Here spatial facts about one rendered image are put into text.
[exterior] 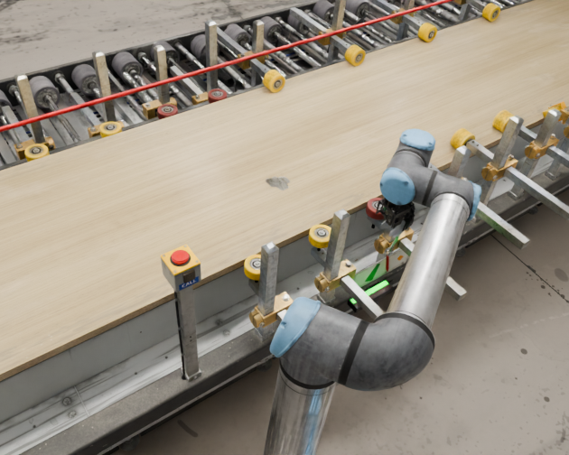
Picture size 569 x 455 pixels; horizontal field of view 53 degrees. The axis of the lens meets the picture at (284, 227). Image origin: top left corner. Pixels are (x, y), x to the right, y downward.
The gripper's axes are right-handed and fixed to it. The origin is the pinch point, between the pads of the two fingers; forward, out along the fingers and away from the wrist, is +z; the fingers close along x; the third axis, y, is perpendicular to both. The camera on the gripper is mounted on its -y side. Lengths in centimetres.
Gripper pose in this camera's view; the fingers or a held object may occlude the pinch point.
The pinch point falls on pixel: (395, 232)
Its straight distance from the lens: 176.5
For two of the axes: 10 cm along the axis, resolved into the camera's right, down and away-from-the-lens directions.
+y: -8.1, 3.7, -4.4
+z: -0.7, 7.0, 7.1
